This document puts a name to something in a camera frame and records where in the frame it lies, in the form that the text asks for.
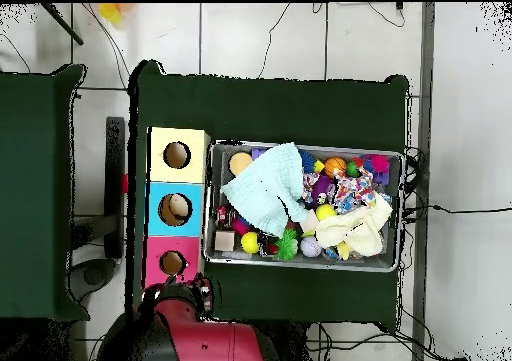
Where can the small wooden cube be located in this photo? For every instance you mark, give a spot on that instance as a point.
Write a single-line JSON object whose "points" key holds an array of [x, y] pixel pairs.
{"points": [[225, 240]]}

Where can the black rod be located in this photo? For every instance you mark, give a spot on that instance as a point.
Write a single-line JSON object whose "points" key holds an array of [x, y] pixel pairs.
{"points": [[62, 23]]}

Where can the green spiky ball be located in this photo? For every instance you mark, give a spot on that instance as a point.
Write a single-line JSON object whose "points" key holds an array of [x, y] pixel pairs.
{"points": [[286, 243]]}

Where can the white toy baseball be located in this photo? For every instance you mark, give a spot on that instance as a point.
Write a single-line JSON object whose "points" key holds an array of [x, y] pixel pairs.
{"points": [[310, 246]]}

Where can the grey metal beam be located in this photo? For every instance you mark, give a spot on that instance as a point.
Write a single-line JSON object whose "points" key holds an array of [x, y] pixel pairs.
{"points": [[424, 97]]}

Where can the peach orange ball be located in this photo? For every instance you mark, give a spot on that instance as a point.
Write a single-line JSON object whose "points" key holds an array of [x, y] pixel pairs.
{"points": [[240, 162]]}

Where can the colourful polka dot cloth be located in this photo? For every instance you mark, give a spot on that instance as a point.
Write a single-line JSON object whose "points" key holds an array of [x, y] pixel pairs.
{"points": [[354, 189]]}

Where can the green cloth side table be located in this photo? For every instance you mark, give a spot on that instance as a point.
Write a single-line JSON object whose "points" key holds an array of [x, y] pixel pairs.
{"points": [[36, 193]]}

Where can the cream yellow cloth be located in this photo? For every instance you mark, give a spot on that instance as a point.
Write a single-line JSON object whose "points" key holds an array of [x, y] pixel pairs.
{"points": [[360, 231]]}

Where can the yellow ball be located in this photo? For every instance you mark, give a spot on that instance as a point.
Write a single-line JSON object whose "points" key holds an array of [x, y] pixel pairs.
{"points": [[326, 212], [250, 242]]}

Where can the wooden box with three holes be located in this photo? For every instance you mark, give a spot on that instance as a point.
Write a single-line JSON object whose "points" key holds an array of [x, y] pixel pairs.
{"points": [[160, 185]]}

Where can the mint green cloth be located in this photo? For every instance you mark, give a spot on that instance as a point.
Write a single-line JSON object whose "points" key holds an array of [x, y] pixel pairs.
{"points": [[268, 185]]}

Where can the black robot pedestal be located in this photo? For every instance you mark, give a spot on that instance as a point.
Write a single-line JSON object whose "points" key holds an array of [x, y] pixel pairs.
{"points": [[290, 346]]}

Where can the black chair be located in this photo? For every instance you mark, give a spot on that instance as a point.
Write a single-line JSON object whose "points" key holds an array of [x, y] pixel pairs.
{"points": [[116, 217]]}

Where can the orange toy basketball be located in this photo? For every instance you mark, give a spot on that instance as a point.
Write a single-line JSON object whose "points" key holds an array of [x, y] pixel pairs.
{"points": [[335, 166]]}

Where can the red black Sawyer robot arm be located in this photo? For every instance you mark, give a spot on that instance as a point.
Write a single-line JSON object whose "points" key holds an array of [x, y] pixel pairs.
{"points": [[216, 341]]}

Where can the shallow clear mesh bin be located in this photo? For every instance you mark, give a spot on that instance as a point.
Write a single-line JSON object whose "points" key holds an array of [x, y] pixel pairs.
{"points": [[376, 263]]}

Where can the yellow floor object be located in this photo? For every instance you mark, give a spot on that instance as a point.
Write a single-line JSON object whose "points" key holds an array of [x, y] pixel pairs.
{"points": [[110, 13]]}

